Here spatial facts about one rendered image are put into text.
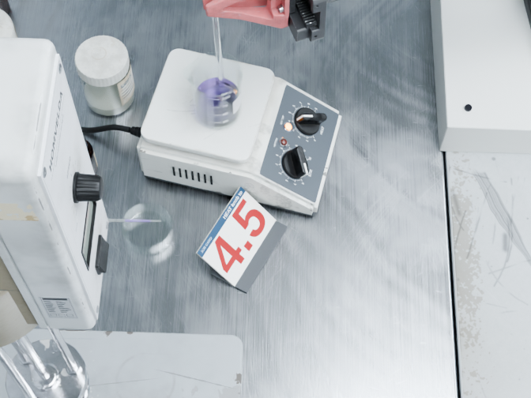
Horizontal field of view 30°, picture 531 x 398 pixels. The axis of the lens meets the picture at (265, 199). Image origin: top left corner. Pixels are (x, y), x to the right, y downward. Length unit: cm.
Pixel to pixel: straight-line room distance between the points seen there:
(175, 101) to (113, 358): 28
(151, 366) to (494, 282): 37
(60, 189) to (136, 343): 55
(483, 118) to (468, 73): 6
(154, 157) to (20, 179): 62
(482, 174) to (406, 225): 11
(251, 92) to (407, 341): 31
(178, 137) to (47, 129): 58
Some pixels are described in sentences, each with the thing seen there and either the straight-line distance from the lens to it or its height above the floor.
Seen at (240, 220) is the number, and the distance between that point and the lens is 106.
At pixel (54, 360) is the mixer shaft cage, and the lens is 86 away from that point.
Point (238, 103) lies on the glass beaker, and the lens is 102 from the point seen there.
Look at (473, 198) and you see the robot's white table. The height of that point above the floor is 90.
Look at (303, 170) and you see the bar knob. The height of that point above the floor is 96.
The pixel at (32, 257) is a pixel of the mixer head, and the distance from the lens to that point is 52.
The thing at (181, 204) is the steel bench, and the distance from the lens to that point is 110.
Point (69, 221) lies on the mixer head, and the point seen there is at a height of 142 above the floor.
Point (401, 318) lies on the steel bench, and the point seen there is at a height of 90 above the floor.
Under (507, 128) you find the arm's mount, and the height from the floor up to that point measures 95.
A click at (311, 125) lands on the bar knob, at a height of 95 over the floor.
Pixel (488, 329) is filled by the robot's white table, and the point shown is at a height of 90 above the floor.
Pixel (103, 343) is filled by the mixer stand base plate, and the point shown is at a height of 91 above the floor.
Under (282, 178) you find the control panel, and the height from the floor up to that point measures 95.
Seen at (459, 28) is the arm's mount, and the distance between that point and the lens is 118.
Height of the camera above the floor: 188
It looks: 63 degrees down
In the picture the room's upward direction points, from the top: 2 degrees clockwise
